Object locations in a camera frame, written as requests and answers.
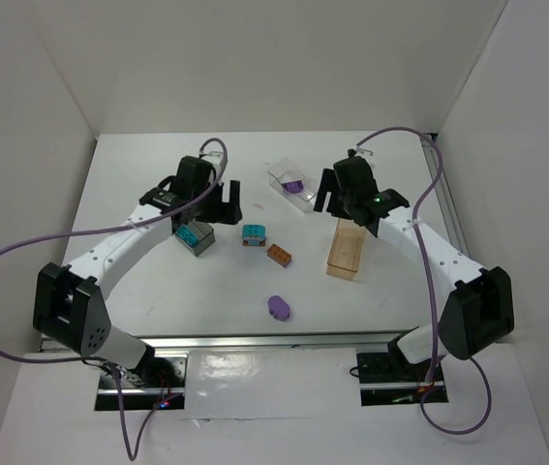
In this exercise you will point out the aluminium front rail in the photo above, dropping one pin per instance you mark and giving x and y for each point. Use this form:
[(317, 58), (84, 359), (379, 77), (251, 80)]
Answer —
[(367, 341)]

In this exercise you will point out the teal lego brick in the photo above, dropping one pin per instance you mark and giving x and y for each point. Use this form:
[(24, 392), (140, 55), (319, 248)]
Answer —
[(254, 231), (185, 234)]

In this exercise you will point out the smoky grey plastic container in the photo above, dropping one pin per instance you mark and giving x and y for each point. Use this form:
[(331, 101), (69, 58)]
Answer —
[(205, 234)]

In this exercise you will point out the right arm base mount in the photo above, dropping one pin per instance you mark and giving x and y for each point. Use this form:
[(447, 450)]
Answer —
[(383, 383)]

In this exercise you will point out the aluminium side rail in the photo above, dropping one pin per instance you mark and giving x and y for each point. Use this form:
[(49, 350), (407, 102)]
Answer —
[(444, 198)]

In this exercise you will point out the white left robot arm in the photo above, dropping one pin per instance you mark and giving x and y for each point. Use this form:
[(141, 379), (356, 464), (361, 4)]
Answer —
[(70, 301)]

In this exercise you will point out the orange lego brick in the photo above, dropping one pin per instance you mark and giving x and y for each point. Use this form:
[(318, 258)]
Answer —
[(279, 255)]

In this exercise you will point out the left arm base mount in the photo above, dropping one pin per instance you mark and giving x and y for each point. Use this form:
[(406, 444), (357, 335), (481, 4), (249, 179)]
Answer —
[(167, 387)]

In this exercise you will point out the purple rectangular lego brick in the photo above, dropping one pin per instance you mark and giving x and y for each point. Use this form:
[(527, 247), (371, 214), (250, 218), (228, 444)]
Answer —
[(293, 187)]

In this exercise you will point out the amber plastic container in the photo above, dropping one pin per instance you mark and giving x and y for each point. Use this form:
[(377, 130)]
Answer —
[(346, 249)]

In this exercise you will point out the purple rounded lego piece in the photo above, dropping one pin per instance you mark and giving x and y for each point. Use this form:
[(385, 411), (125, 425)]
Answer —
[(278, 308)]

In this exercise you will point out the clear plastic container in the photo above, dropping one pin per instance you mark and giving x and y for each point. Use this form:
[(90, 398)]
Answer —
[(285, 171)]

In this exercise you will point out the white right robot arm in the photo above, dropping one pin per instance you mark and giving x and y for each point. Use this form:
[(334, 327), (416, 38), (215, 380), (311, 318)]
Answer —
[(471, 306)]

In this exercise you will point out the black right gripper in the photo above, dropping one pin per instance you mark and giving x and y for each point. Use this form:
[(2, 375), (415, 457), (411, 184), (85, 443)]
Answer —
[(330, 202)]

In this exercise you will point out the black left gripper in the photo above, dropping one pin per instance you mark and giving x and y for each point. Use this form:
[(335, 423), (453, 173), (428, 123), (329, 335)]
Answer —
[(221, 209)]

